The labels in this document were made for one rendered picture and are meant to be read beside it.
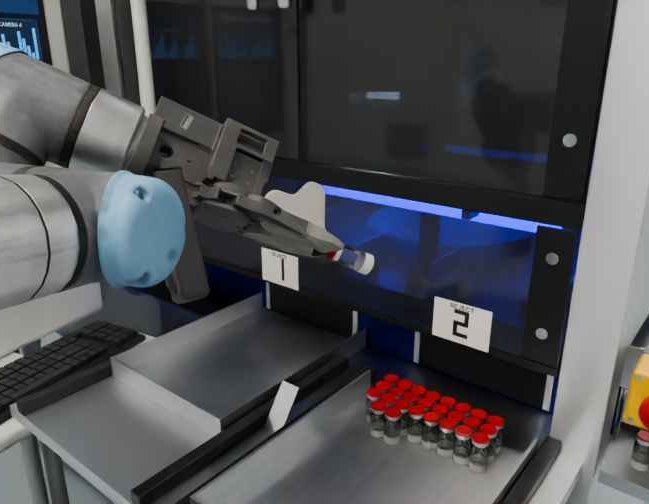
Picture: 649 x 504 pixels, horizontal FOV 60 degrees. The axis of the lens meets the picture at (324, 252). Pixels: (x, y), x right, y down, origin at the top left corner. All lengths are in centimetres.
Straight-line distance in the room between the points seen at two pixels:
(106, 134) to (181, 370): 55
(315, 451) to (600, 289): 40
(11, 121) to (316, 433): 54
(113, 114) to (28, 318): 85
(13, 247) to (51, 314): 102
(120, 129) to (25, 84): 8
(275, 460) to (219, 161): 41
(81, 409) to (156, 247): 57
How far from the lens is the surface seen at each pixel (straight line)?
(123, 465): 81
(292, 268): 96
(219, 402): 89
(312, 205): 54
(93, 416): 91
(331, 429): 82
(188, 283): 49
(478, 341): 81
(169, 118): 53
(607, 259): 71
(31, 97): 51
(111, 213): 37
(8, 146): 49
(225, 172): 51
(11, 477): 235
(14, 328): 130
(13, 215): 34
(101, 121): 50
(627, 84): 68
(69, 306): 137
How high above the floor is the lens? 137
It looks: 19 degrees down
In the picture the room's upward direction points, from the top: straight up
